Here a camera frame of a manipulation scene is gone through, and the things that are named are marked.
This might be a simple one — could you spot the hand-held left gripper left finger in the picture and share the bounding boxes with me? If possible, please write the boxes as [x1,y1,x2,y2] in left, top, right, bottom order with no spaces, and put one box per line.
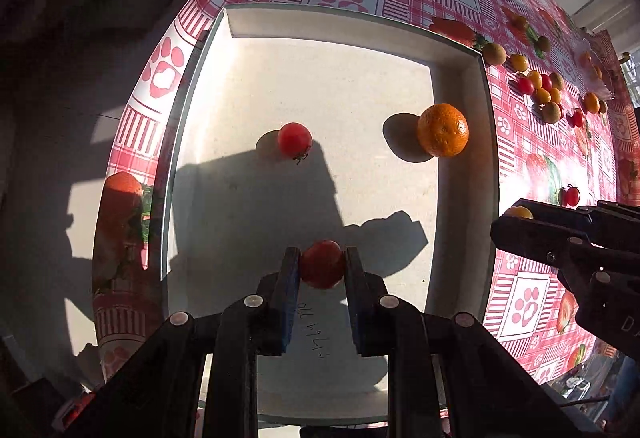
[65,245,303,438]

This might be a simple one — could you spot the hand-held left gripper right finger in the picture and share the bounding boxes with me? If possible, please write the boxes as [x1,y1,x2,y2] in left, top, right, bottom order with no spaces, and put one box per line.
[342,245,601,438]

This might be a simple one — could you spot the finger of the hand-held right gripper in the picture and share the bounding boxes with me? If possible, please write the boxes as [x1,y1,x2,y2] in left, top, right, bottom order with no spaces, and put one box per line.
[490,216,601,281]
[517,199,598,225]

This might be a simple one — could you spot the large red tomato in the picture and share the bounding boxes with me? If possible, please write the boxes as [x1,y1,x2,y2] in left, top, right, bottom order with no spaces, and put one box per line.
[299,240,347,290]

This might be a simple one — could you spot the orange mandarin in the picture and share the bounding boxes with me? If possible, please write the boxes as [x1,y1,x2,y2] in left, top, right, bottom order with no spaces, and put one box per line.
[416,102,470,159]

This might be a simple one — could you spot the white shallow tray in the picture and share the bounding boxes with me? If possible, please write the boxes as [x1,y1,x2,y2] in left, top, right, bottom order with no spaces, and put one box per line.
[160,3,501,425]

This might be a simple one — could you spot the small red tomato with stem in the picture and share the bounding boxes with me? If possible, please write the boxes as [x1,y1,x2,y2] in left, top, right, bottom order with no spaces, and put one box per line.
[558,184,582,208]

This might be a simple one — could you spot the cluster of cherry tomatoes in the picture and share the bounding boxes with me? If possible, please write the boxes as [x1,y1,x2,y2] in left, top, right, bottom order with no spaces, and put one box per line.
[509,53,601,129]

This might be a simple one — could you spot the clear plastic packaging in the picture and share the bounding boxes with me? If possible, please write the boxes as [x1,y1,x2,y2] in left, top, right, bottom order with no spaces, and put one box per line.
[575,30,617,101]

